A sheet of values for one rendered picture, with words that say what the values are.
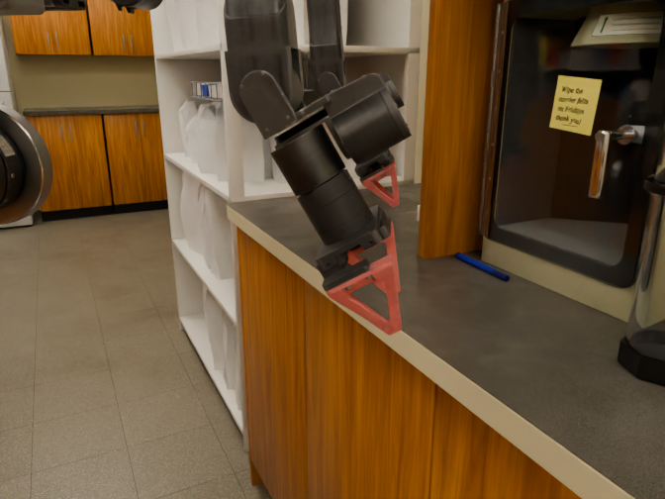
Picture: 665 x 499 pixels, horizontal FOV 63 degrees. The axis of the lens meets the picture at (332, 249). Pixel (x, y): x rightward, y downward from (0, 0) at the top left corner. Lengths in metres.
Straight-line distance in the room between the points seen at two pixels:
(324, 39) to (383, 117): 0.52
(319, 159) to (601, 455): 0.38
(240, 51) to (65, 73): 5.51
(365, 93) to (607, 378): 0.43
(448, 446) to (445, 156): 0.51
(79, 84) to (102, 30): 0.63
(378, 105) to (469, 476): 0.50
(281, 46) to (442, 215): 0.63
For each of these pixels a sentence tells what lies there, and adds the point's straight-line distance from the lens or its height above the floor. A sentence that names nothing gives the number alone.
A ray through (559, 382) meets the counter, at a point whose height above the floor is 0.94.
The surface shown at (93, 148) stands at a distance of 5.49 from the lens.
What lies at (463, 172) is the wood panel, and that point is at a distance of 1.07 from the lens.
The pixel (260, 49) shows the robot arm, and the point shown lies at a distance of 0.51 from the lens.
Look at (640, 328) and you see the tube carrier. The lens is 0.73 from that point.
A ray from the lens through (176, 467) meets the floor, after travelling 2.08.
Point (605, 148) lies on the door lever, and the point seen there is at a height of 1.19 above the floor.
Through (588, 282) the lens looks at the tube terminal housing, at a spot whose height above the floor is 0.98.
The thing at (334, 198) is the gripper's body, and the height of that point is 1.17.
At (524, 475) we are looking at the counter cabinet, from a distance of 0.70.
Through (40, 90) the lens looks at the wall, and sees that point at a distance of 6.00.
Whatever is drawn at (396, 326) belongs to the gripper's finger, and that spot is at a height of 1.05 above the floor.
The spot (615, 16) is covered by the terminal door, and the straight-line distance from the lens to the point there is 0.87.
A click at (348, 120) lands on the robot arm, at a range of 0.50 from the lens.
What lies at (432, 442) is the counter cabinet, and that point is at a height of 0.78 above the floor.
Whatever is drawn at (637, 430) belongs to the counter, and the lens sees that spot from 0.65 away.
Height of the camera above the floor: 1.28
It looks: 18 degrees down
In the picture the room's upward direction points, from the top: straight up
